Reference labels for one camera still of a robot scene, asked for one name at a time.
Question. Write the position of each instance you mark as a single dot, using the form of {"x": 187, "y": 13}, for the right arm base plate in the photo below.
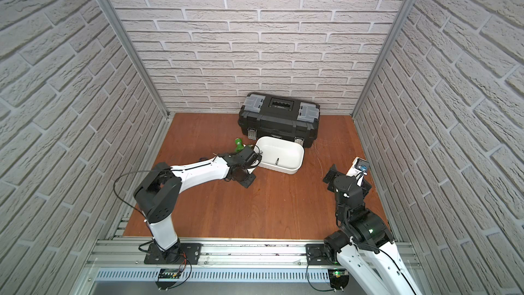
{"x": 318, "y": 255}

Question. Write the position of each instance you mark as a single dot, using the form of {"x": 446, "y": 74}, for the aluminium front rail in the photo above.
{"x": 123, "y": 252}

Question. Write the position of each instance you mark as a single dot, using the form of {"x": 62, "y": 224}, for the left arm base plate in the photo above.
{"x": 175, "y": 255}

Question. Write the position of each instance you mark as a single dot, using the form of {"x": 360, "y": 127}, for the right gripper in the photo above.
{"x": 333, "y": 173}

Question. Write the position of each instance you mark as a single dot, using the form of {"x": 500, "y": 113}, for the right controller board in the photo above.
{"x": 338, "y": 279}

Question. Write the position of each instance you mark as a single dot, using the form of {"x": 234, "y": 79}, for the green plastic faucet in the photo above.
{"x": 239, "y": 144}

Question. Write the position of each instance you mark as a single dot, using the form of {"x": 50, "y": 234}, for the left controller board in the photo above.
{"x": 168, "y": 278}

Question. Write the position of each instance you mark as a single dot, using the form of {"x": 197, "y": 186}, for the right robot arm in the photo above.
{"x": 364, "y": 245}

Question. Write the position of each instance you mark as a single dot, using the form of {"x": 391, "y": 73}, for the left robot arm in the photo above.
{"x": 158, "y": 193}

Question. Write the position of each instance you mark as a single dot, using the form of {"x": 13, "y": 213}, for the white plastic storage box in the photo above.
{"x": 290, "y": 155}

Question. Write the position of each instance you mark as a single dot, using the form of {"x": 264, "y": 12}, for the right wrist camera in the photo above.
{"x": 359, "y": 168}

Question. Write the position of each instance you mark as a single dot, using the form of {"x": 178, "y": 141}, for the black plastic toolbox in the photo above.
{"x": 290, "y": 119}

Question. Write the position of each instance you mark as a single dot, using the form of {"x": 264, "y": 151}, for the controller board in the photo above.
{"x": 168, "y": 278}
{"x": 338, "y": 279}

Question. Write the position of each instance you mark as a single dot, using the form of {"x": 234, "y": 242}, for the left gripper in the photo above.
{"x": 249, "y": 160}

